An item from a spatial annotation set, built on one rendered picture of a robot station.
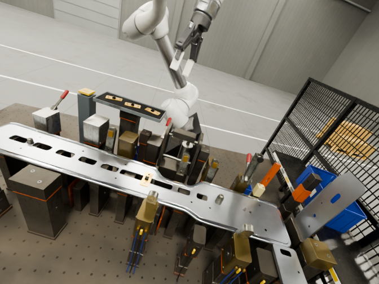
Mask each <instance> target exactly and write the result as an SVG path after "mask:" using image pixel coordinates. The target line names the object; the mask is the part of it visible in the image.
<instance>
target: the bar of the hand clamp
mask: <svg viewBox="0 0 379 284"><path fill-rule="evenodd" d="M263 157H264V156H263V154H260V153H257V152H256V153H255V155H254V156H253V158H252V160H251V162H250V164H249V166H248V168H247V169H246V172H245V174H244V180H245V178H246V176H249V177H248V181H247V185H248V184H249V182H250V181H251V179H252V177H253V175H254V173H255V172H256V170H257V168H258V166H259V164H260V163H262V162H263V161H264V159H263ZM244 180H243V181H242V183H243V182H244Z"/></svg>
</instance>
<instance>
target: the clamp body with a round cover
mask: <svg viewBox="0 0 379 284"><path fill-rule="evenodd" d="M138 139H139V134H136V133H134V132H131V131H125V132H124V133H123V134H122V135H121V136H120V137H119V139H118V152H117V155H119V156H123V157H126V158H129V159H133V160H134V156H135V155H136V152H137V151H136V150H137V146H138ZM125 172H126V171H125V170H122V171H121V172H120V174H122V175H124V173H125Z"/></svg>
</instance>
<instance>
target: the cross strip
mask: <svg viewBox="0 0 379 284"><path fill-rule="evenodd" d="M280 249H283V250H287V251H289V252H290V254H291V257H290V256H286V255H283V254H282V253H281V252H280ZM272 252H273V255H274V259H275V263H276V267H277V272H278V275H279V278H280V283H281V284H307V281H306V278H305V275H304V273H303V270H302V267H301V265H300V262H299V259H298V256H297V254H296V252H295V251H294V250H293V249H291V248H288V247H284V246H281V245H277V244H275V243H274V244H273V247H272ZM298 271H299V273H298Z"/></svg>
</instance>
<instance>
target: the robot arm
mask: <svg viewBox="0 0 379 284"><path fill-rule="evenodd" d="M223 1H224V0H196V2H195V4H194V6H193V11H194V13H193V14H192V17H191V19H190V21H189V23H188V25H187V27H186V28H185V30H184V32H183V33H182V35H181V36H180V37H179V39H178V40H177V42H176V45H175V48H177V50H176V52H175V51H174V48H173V45H172V43H171V40H170V38H169V35H168V32H169V28H168V19H169V11H168V8H167V6H166V0H153V1H150V2H147V3H146V4H144V5H142V6H141V7H139V8H138V9H137V10H136V11H135V12H134V13H133V14H132V15H131V16H130V17H129V18H128V19H127V20H126V21H125V22H124V24H123V26H122V32H123V35H124V36H125V37H126V38H127V39H128V40H130V41H137V40H140V39H142V38H144V37H146V36H150V37H151V38H152V39H153V40H154V42H155V44H156V46H157V48H158V51H159V53H160V55H161V57H162V59H163V61H164V64H165V66H166V68H167V70H168V72H169V75H170V77H171V79H172V82H173V84H174V86H175V87H174V96H175V99H167V100H165V101H164V102H163V103H162V104H161V109H163V110H166V114H165V116H164V118H165V119H166V121H167V120H168V118H169V117H171V122H172V123H173V130H172V131H171V133H173V132H174V129H175V128H176V127H177V128H181V129H183V130H186V131H191V130H193V119H194V118H193V117H191V118H190V119H189V118H188V117H187V115H188V112H189V111H190V110H191V108H192V107H193V106H194V105H195V103H196V102H197V99H198V97H199V91H198V89H197V87H196V86H194V85H192V84H191V83H189V82H187V81H186V79H185V77H187V78H188V76H189V74H190V71H191V69H192V67H193V64H194V63H196V62H197V58H198V55H199V52H200V47H201V44H202V41H203V39H204V38H203V37H202V36H201V35H202V33H203V32H204V33H206V32H207V31H208V30H209V27H210V24H211V22H213V21H214V20H215V18H216V16H217V13H218V11H219V9H220V7H221V4H222V3H223ZM190 44H191V52H190V57H189V59H188V60H187V63H186V66H185V67H184V70H183V71H182V68H181V66H180V62H181V61H182V58H183V55H184V50H185V49H186V48H187V47H188V46H189V45H190Z"/></svg>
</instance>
